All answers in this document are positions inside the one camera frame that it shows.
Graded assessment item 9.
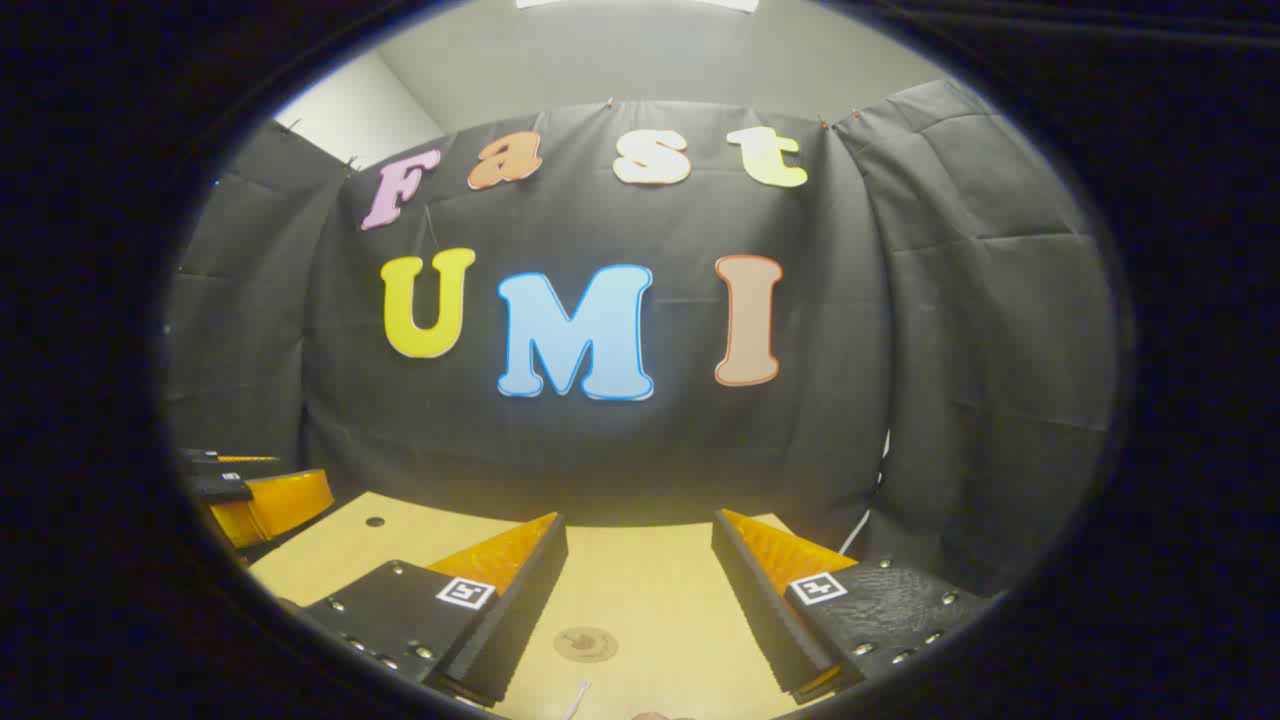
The white cable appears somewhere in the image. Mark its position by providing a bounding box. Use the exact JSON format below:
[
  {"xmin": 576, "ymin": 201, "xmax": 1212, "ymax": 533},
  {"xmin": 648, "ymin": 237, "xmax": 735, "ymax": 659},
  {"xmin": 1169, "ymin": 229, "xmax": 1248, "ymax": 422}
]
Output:
[{"xmin": 838, "ymin": 430, "xmax": 893, "ymax": 559}]

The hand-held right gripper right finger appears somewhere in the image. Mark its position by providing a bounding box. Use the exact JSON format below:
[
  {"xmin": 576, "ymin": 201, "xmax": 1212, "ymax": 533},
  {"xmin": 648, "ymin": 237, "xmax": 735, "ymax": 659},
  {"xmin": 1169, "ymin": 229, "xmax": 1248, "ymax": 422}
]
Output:
[{"xmin": 711, "ymin": 508, "xmax": 993, "ymax": 705}]

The light wooden desktop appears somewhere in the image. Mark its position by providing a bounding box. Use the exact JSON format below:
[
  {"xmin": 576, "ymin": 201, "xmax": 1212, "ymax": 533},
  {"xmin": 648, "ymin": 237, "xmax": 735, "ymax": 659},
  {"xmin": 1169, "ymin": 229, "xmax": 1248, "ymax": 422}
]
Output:
[{"xmin": 248, "ymin": 492, "xmax": 863, "ymax": 720}]

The round cork coaster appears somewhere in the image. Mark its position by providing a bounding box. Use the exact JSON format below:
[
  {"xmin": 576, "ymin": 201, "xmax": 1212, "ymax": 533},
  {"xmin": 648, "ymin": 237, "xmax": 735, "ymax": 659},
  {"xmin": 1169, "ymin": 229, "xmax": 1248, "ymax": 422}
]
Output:
[{"xmin": 554, "ymin": 626, "xmax": 620, "ymax": 664}]

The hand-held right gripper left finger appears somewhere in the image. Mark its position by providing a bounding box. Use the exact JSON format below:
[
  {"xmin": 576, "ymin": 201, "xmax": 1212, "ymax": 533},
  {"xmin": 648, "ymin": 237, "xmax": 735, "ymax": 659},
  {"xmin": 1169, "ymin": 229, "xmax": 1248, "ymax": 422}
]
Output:
[{"xmin": 298, "ymin": 512, "xmax": 569, "ymax": 707}]

